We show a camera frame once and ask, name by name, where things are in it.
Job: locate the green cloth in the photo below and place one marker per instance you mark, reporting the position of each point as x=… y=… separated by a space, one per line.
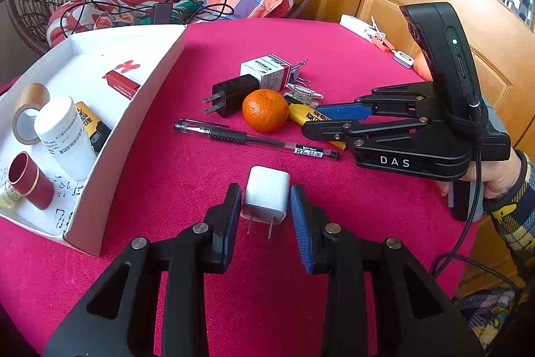
x=188 y=7

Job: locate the pale yellow small bottle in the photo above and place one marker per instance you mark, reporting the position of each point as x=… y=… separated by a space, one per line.
x=9 y=196

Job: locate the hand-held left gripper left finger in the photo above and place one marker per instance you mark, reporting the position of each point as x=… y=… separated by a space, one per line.
x=233 y=231

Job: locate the red cylinder tube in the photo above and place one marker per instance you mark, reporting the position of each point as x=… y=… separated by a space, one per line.
x=31 y=181

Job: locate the white plastic bottle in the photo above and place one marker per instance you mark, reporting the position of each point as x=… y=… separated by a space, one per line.
x=62 y=135

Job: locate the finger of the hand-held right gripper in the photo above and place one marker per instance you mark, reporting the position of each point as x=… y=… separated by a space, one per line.
x=330 y=130
x=347 y=111

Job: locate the brown tape roll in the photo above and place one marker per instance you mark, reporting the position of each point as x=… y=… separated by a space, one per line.
x=37 y=91

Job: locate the grey white small gadget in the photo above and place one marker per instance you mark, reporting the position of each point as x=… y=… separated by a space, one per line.
x=403 y=58

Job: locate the white cardboard box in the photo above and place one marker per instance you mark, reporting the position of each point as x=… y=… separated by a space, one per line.
x=125 y=47

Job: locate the silver metal clip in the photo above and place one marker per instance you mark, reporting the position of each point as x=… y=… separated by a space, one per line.
x=303 y=91

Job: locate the plaid patterned clothing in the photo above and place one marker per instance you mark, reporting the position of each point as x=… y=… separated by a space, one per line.
x=493 y=307

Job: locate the black power brick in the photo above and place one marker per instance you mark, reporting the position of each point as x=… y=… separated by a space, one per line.
x=161 y=14

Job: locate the orange flat case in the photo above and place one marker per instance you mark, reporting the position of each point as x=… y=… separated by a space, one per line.
x=388 y=44

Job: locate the black power adapter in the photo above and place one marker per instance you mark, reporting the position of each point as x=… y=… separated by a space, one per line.
x=236 y=91

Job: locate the person's right forearm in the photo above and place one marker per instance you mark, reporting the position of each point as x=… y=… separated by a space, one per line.
x=514 y=223

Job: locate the red apple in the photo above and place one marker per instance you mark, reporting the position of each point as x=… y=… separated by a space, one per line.
x=422 y=68

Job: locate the black gel pen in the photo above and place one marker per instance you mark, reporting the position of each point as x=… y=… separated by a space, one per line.
x=228 y=136

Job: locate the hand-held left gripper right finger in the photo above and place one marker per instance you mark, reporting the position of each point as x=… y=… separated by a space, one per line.
x=303 y=231

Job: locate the yellow utility knife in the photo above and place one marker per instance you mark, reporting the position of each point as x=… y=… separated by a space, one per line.
x=85 y=118

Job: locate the red white small carton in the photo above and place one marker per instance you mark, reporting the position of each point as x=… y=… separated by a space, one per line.
x=267 y=72

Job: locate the white power adapter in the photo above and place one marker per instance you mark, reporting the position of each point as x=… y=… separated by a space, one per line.
x=265 y=194

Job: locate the person's right hand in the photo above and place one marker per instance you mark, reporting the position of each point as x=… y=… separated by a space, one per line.
x=503 y=177

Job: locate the white plastic box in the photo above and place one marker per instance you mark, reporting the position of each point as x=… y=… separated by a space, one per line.
x=353 y=24

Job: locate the mandarin orange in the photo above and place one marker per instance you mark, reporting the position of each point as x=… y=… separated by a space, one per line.
x=265 y=110

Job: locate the red long carton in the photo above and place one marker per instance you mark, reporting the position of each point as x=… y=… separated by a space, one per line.
x=121 y=85

